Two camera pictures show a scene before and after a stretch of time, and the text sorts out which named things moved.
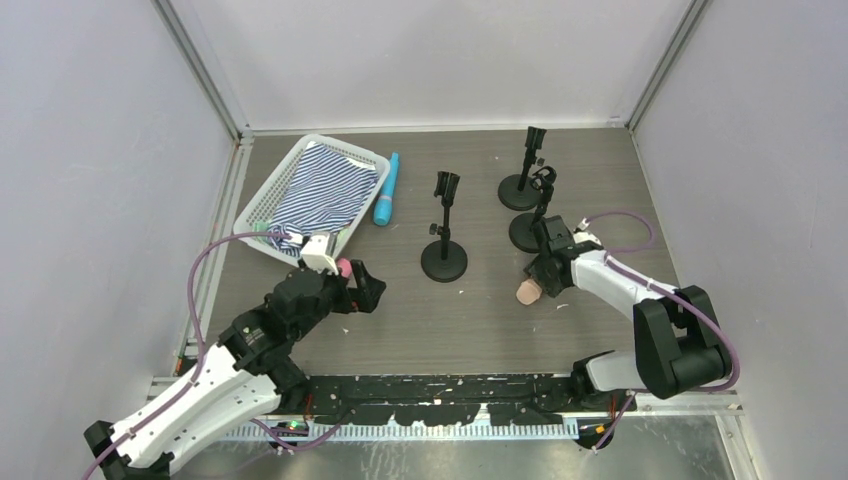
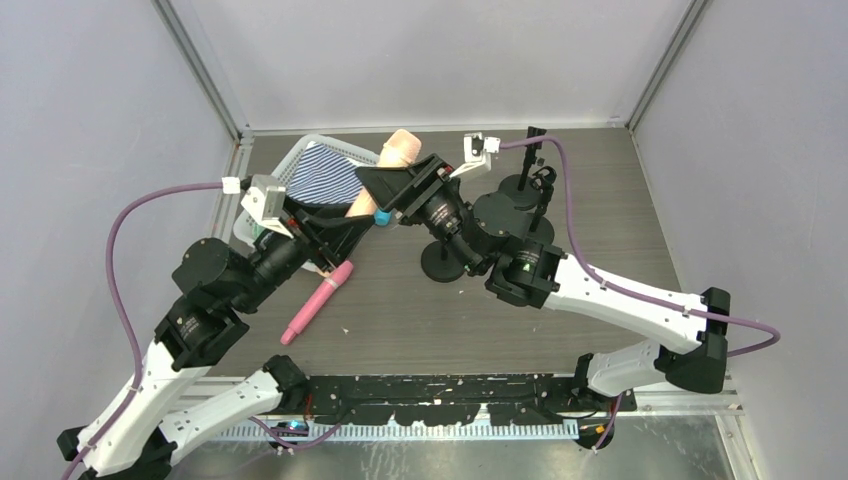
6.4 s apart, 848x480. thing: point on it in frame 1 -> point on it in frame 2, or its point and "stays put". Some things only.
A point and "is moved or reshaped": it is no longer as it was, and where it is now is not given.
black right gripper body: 539,274 -> 416,189
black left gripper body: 354,291 -> 307,234
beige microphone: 529,292 is moved or reshaped
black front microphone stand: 524,228 stays put
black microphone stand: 444,261 stays put
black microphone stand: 517,192 stays put
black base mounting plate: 453,400 stays put
